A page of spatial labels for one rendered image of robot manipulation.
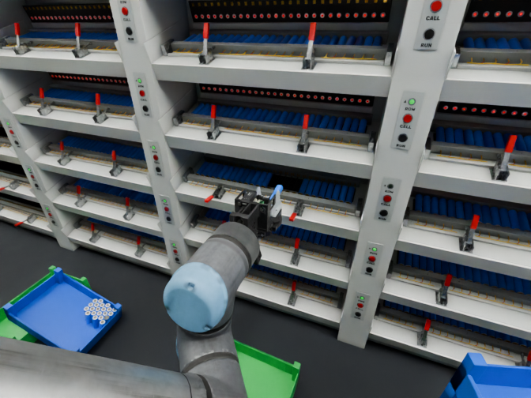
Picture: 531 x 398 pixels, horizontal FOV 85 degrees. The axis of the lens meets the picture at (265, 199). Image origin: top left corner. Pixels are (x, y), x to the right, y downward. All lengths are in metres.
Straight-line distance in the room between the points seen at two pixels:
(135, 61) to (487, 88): 0.83
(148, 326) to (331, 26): 1.15
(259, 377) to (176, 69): 0.95
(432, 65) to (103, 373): 0.69
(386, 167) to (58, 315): 1.22
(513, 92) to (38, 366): 0.79
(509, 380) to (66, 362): 0.60
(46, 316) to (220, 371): 0.99
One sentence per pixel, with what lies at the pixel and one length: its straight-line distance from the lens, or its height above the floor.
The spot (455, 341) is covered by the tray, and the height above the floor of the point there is 0.11.
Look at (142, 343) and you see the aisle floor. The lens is 1.23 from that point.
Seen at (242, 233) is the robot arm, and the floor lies 0.67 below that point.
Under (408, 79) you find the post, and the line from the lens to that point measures 0.69.
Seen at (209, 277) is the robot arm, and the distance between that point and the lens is 0.42.
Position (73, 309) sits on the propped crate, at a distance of 1.37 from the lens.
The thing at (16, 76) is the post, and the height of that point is 0.80.
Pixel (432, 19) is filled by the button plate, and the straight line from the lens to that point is 0.68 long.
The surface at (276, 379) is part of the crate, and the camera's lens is 1.09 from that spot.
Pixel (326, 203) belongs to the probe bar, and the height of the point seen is 0.53.
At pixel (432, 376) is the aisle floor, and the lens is 1.22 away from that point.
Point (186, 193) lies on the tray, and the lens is 1.01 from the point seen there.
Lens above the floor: 0.97
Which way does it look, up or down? 31 degrees down
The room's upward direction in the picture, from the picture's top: straight up
